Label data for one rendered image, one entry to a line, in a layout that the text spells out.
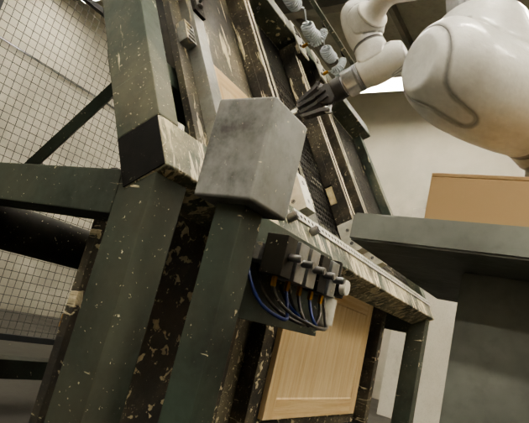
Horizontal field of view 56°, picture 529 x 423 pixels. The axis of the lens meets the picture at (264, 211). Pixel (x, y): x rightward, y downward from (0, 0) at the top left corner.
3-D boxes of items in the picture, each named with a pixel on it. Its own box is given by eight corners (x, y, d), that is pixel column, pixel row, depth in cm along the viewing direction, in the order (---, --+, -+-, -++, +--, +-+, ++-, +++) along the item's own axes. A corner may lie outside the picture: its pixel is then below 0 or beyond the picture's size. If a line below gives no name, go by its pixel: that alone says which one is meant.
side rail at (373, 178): (403, 303, 270) (422, 296, 266) (343, 143, 320) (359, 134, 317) (407, 305, 277) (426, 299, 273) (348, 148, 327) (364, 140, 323)
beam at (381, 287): (121, 190, 92) (166, 164, 88) (115, 138, 97) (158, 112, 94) (415, 326, 271) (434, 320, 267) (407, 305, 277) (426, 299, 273)
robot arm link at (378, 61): (371, 96, 159) (356, 62, 163) (417, 70, 154) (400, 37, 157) (362, 84, 150) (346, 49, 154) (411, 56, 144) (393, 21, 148)
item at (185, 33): (179, 42, 131) (187, 36, 130) (175, 24, 134) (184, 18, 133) (188, 50, 134) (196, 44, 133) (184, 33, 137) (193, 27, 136)
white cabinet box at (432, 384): (439, 434, 434) (473, 212, 478) (376, 414, 467) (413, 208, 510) (453, 430, 482) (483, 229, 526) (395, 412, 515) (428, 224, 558)
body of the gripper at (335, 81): (353, 101, 159) (327, 115, 163) (345, 81, 163) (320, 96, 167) (343, 89, 153) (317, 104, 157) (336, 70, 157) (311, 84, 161)
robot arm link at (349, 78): (361, 73, 162) (344, 82, 164) (351, 58, 155) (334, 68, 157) (369, 94, 158) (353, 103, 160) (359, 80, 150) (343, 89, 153)
